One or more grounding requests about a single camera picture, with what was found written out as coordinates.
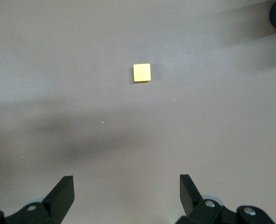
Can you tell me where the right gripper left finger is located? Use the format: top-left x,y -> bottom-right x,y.
0,175 -> 75,224

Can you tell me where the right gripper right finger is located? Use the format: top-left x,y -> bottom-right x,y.
175,174 -> 276,224

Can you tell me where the yellow block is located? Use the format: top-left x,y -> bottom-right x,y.
132,63 -> 152,83

